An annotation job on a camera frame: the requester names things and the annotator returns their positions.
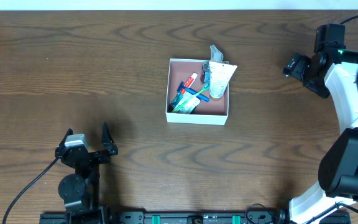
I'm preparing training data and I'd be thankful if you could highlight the black mounting rail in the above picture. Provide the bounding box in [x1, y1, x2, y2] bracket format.
[39, 210, 286, 224]

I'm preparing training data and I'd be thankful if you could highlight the blue disposable razor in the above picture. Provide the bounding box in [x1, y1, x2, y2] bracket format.
[177, 82, 209, 102]

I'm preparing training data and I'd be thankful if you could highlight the clear blue soap pump bottle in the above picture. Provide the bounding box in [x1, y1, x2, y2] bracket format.
[202, 45, 227, 83]

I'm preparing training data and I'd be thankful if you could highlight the green soap bar box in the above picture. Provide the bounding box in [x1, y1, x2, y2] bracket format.
[172, 92, 201, 114]

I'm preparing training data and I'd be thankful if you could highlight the white cardboard box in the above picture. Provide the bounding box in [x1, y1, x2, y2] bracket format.
[165, 58, 229, 125]

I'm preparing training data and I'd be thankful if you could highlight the red green toothpaste tube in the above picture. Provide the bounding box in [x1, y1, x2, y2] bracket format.
[170, 72, 198, 108]

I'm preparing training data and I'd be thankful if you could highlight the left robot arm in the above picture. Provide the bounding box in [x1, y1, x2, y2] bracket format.
[55, 123, 118, 223]

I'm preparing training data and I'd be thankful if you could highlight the green white toothbrush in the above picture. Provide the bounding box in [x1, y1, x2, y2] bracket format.
[170, 82, 209, 114]

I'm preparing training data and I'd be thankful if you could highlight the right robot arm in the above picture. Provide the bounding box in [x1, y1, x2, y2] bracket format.
[278, 24, 358, 223]

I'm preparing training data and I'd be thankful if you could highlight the white lotion tube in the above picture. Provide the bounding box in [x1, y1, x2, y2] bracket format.
[209, 62, 237, 99]

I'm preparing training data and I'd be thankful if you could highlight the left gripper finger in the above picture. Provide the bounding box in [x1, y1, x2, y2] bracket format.
[101, 122, 117, 150]
[61, 128, 73, 145]

